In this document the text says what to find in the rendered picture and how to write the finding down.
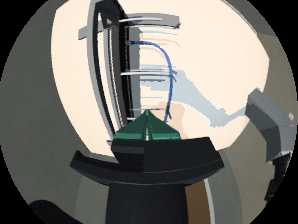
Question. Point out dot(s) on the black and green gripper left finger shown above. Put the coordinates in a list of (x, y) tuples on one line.
[(135, 129)]

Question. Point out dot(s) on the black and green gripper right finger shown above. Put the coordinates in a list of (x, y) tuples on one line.
[(160, 130)]

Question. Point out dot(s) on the grey patch panel rack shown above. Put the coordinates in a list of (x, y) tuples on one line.
[(112, 10)]

